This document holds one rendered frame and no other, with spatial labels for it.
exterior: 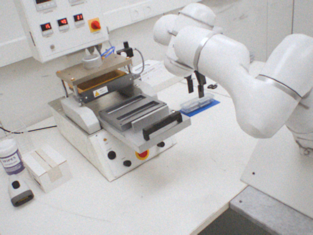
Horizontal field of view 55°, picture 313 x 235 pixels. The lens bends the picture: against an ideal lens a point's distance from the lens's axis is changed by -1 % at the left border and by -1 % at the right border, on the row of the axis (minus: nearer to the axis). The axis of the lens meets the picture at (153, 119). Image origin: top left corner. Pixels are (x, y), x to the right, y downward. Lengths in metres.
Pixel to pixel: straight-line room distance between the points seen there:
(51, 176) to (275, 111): 0.85
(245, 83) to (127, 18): 1.32
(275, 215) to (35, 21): 1.11
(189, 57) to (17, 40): 1.07
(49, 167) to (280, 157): 0.82
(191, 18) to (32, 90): 1.12
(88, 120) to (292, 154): 0.71
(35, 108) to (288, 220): 1.38
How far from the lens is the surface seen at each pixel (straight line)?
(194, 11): 0.90
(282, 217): 1.01
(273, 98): 0.70
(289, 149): 1.06
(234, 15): 2.72
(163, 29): 0.98
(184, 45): 0.80
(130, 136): 0.99
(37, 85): 1.79
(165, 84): 1.83
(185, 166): 1.18
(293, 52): 0.72
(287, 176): 1.04
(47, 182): 1.23
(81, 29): 1.40
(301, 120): 0.83
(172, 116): 0.99
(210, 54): 0.76
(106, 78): 1.27
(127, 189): 1.13
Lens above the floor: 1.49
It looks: 29 degrees down
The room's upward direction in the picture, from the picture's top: 11 degrees counter-clockwise
